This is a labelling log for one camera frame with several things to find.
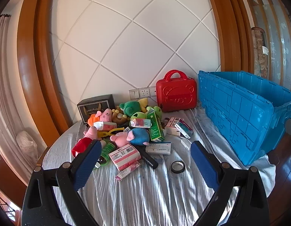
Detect pale curtain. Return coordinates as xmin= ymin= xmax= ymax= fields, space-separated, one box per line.
xmin=0 ymin=14 xmax=21 ymax=170

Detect pink pig plush blue body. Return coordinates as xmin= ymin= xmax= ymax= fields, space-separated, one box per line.
xmin=110 ymin=128 xmax=150 ymax=147

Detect black tape roll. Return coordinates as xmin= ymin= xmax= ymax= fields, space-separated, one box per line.
xmin=171 ymin=161 xmax=185 ymax=173

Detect red toy suitcase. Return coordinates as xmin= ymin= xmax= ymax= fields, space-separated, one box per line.
xmin=156 ymin=70 xmax=198 ymax=112

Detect wooden lattice screen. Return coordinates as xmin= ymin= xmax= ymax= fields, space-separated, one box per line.
xmin=241 ymin=0 xmax=291 ymax=87

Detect light green frog plush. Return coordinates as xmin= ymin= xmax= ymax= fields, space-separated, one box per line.
xmin=129 ymin=106 xmax=163 ymax=128

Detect pink tissue pack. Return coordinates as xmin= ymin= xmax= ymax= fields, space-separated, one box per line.
xmin=109 ymin=144 xmax=141 ymax=171

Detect dark green frog plush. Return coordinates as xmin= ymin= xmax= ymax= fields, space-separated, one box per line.
xmin=119 ymin=101 xmax=142 ymax=118

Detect brown monkey plush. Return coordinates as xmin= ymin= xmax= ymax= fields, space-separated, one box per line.
xmin=112 ymin=107 xmax=128 ymax=124

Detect white red blue medicine box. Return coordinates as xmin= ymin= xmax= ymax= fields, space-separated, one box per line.
xmin=131 ymin=118 xmax=152 ymax=129

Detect yellow plush toy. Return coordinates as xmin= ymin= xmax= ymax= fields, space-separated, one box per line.
xmin=137 ymin=98 xmax=149 ymax=113

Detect blue plastic crate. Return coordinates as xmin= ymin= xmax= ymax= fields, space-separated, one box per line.
xmin=198 ymin=70 xmax=291 ymax=166

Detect clear plastic bag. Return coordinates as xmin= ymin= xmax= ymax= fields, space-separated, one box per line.
xmin=16 ymin=131 xmax=39 ymax=162

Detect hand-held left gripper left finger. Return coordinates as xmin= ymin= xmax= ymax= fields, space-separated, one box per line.
xmin=21 ymin=140 xmax=103 ymax=226

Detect small pink box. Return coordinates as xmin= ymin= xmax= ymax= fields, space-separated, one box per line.
xmin=115 ymin=162 xmax=141 ymax=182

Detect white and pink medicine box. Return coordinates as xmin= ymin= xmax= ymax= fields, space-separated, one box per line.
xmin=165 ymin=117 xmax=183 ymax=136

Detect black marker pen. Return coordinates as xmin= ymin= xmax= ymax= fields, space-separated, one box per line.
xmin=135 ymin=145 xmax=159 ymax=169

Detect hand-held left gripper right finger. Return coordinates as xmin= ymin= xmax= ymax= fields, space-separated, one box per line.
xmin=190 ymin=140 xmax=270 ymax=226

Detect pink pig plush red clothes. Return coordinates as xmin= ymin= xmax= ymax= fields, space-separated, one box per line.
xmin=71 ymin=126 xmax=107 ymax=157

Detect white and blue medicine box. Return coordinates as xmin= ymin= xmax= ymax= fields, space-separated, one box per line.
xmin=144 ymin=142 xmax=172 ymax=156

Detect yellow plastic clip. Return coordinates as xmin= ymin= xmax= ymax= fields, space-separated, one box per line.
xmin=97 ymin=127 xmax=125 ymax=139

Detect white and orange medicine box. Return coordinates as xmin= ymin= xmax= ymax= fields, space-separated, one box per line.
xmin=94 ymin=121 xmax=118 ymax=131

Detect black gift box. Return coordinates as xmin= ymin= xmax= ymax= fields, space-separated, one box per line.
xmin=77 ymin=94 xmax=116 ymax=123

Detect curved wooden wall frame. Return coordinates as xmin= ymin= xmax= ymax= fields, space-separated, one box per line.
xmin=203 ymin=0 xmax=255 ymax=76
xmin=17 ymin=0 xmax=73 ymax=137

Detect grey wrinkled table cloth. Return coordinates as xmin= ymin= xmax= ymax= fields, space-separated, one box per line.
xmin=42 ymin=104 xmax=277 ymax=226

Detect green medicine box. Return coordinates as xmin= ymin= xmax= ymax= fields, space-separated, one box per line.
xmin=146 ymin=111 xmax=166 ymax=143

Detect pink and orange pig plush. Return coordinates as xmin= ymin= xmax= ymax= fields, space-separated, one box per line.
xmin=88 ymin=108 xmax=113 ymax=126

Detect brown bottle green label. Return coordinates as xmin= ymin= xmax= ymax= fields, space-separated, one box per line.
xmin=101 ymin=142 xmax=118 ymax=160

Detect rolled patterned carpet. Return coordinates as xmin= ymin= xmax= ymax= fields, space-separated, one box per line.
xmin=251 ymin=27 xmax=269 ymax=78

